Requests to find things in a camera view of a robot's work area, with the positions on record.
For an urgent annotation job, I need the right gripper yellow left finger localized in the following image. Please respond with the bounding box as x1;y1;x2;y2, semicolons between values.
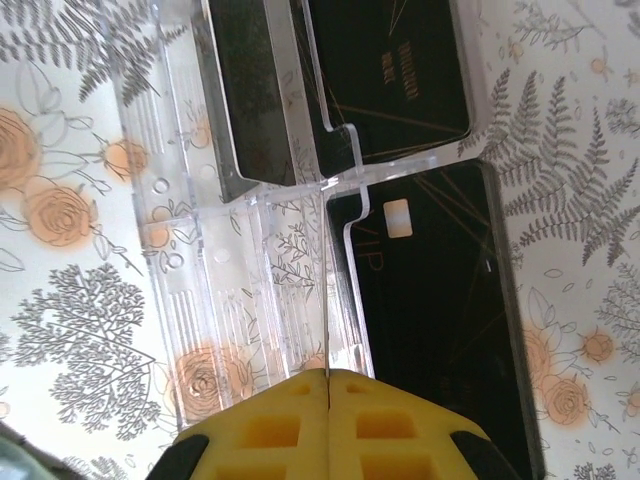
172;369;331;480

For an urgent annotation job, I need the black VIP credit card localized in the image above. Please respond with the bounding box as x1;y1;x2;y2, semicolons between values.
302;0;475;166
324;159;547;480
204;0;301;189
321;187;333;389

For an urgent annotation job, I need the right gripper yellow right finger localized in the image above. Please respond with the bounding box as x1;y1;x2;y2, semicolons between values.
329;372;524;480

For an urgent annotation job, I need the clear acrylic card stand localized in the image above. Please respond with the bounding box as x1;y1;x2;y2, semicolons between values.
112;0;496;431

